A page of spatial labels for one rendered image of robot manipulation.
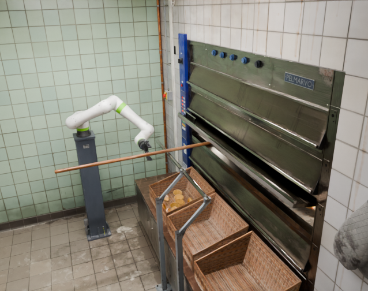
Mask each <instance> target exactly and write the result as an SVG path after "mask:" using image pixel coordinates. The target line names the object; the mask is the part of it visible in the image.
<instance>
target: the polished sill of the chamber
mask: <svg viewBox="0 0 368 291"><path fill-rule="evenodd" d="M192 139H194V140H195V141H196V142H197V143H204V142H207V141H206V140H204V139H203V138H202V137H201V136H199V135H198V134H195V135H192ZM202 147H203V148H204V149H205V150H206V151H208V152H209V153H210V154H211V155H212V156H213V157H214V158H216V159H217V160H218V161H219V162H220V163H221V164H222V165H223V166H225V167H226V168H227V169H228V170H229V171H230V172H231V173H233V174H234V175H235V176H236V177H238V178H239V179H240V180H241V181H242V182H243V183H244V184H246V185H247V186H248V187H249V188H250V189H251V190H252V191H253V192H255V193H256V194H257V195H258V196H259V197H260V198H261V199H263V200H264V201H265V202H266V203H268V204H269V205H270V206H271V207H272V208H273V209H274V210H275V211H277V212H278V213H279V214H280V215H281V216H282V217H283V218H285V219H286V220H287V221H288V222H289V223H290V224H292V226H294V227H295V228H296V229H298V230H299V231H300V232H301V233H302V234H303V235H304V236H305V237H307V238H308V239H309V240H310V241H311V236H312V231H313V227H312V226H310V225H309V224H308V223H307V222H306V221H304V220H303V219H302V218H301V217H300V216H298V215H297V214H296V213H294V212H293V211H292V210H291V209H289V208H288V207H287V206H286V205H285V204H283V203H282V202H281V201H280V200H279V199H277V198H276V197H275V196H273V195H272V194H271V193H270V192H268V191H267V190H266V189H265V188H264V187H262V186H261V185H260V184H259V183H258V182H256V181H255V180H254V179H252V178H251V177H250V176H249V175H248V174H246V173H245V172H244V171H243V170H241V169H240V168H239V167H238V166H237V165H235V164H234V163H233V162H231V161H230V160H229V159H228V158H226V157H225V156H224V155H223V154H222V153H221V152H219V151H218V150H217V149H216V148H214V147H213V146H212V145H210V144H209V145H204V146H202Z"/></svg>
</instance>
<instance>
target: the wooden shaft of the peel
mask: <svg viewBox="0 0 368 291"><path fill-rule="evenodd" d="M209 144H211V143H210V142H208V141H207V142H204V143H198V144H192V145H186V146H182V147H176V148H170V149H166V150H160V151H155V152H149V153H144V154H139V155H133V156H127V157H123V158H117V159H111V160H107V161H101V162H95V163H90V164H86V165H79V166H74V167H68V168H64V169H58V170H55V171H54V172H55V174H57V173H63V172H66V171H72V170H78V169H84V168H87V167H94V166H99V165H105V164H109V163H115V162H120V161H126V160H130V159H136V158H142V157H145V156H151V155H157V154H163V153H166V152H173V151H179V150H184V149H188V148H194V147H200V146H205V145H209Z"/></svg>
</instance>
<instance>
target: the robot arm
mask: <svg viewBox="0 0 368 291"><path fill-rule="evenodd" d="M112 109H113V110H114V111H116V112H117V113H118V114H119V115H121V116H123V117H124V118H126V119H127V120H129V121H130V122H131V123H133V124H134V125H135V126H136V127H138V128H139V129H140V130H141V132H140V133H139V134H138V135H137V136H136V137H135V139H134V142H135V144H136V145H138V146H139V148H140V149H142V150H144V151H145V153H148V152H149V151H148V148H152V147H151V145H150V143H148V142H149V141H147V140H148V138H149V137H150V136H151V135H152V134H153V133H154V127H153V126H152V125H151V124H149V123H147V122H146V121H144V120H143V119H142V118H141V117H139V116H138V115H137V114H136V113H135V112H134V111H133V110H132V109H131V108H130V107H129V106H128V105H126V104H125V103H124V102H123V101H122V100H120V99H119V98H118V97H117V96H115V95H112V96H110V97H108V98H107V99H105V100H102V101H101V102H99V103H98V104H96V105H95V106H93V107H91V108H90V109H88V110H85V111H77V112H75V113H74V114H73V115H71V116H70V117H68V118H67V119H66V122H65V124H66V126H67V127H68V128H69V129H77V134H76V136H77V137H88V136H90V135H91V132H90V130H89V120H91V119H93V118H96V117H98V116H100V115H103V114H107V113H109V112H110V111H111V110H112ZM146 158H147V160H148V161H152V158H151V157H150V156H146Z"/></svg>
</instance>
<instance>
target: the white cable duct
mask: <svg viewBox="0 0 368 291"><path fill-rule="evenodd" d="M168 6H169V20H170V47H171V73H172V99H173V114H174V140H175V148H176V147H178V146H177V118H176V103H175V75H174V46H173V31H172V5H171V0H168ZM175 160H176V161H177V162H178V151H175Z"/></svg>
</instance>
